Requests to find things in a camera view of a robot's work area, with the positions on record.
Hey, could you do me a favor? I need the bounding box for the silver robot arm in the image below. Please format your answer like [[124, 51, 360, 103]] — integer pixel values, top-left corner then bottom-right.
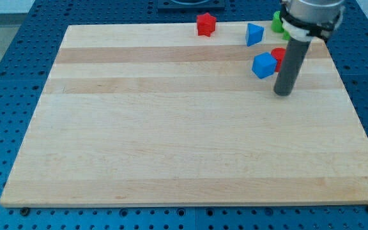
[[280, 0, 345, 42]]

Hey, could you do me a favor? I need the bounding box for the red star block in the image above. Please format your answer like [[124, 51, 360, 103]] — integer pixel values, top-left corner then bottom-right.
[[196, 13, 217, 37]]

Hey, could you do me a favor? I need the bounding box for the wooden board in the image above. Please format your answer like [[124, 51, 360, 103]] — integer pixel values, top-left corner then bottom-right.
[[0, 21, 368, 208]]

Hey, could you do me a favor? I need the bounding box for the blue cube block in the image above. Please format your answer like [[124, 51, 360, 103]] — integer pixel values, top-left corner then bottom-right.
[[252, 52, 277, 79]]

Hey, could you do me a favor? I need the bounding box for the blue triangular prism block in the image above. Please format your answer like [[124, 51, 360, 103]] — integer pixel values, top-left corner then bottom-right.
[[245, 23, 265, 47]]

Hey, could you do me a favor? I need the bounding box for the red cylinder block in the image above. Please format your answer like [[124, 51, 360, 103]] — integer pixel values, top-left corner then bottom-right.
[[270, 47, 286, 72]]

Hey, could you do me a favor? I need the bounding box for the green cylinder block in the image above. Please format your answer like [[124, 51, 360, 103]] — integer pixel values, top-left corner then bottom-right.
[[271, 11, 284, 33]]

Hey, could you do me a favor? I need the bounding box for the small green block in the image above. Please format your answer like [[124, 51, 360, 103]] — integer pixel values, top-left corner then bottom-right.
[[282, 31, 290, 41]]

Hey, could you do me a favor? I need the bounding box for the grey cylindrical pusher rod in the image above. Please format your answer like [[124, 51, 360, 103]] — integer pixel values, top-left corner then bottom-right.
[[273, 38, 311, 96]]

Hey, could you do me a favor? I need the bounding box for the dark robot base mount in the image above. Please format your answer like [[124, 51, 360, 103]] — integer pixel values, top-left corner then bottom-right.
[[156, 0, 226, 12]]

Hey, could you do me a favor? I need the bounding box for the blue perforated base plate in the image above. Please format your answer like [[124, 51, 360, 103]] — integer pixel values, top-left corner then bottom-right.
[[0, 0, 368, 229]]

